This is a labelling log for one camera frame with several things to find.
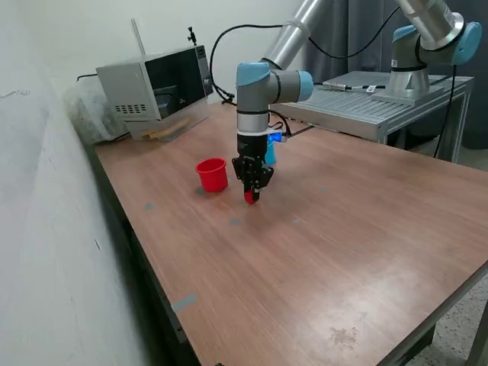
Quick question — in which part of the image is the clear plastic storage box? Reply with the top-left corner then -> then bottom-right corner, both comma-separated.
63,74 -> 130,146

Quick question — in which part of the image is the light wooden strip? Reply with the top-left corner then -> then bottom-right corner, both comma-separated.
149,127 -> 180,140
141,118 -> 191,137

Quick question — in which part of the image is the clear acrylic stand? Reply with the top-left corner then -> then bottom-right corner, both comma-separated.
124,102 -> 210,143

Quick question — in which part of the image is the white rod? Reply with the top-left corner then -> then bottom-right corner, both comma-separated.
130,18 -> 147,56

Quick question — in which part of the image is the silver microwave oven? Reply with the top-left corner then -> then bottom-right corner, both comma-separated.
95,44 -> 214,124

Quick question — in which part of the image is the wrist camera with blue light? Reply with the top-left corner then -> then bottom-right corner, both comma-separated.
266,120 -> 293,146

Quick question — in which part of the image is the black tape strip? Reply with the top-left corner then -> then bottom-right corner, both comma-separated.
288,125 -> 316,138

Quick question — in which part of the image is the red plastic cup bin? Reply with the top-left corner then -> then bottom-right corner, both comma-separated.
194,157 -> 230,193

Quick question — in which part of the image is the aluminium robot base platform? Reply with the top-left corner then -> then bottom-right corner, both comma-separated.
272,70 -> 476,164

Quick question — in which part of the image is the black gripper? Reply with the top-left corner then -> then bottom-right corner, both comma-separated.
231,132 -> 275,205

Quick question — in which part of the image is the black power cable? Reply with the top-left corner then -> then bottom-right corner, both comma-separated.
432,63 -> 458,158

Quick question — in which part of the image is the long grey tape strip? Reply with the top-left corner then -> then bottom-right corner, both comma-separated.
171,293 -> 198,313

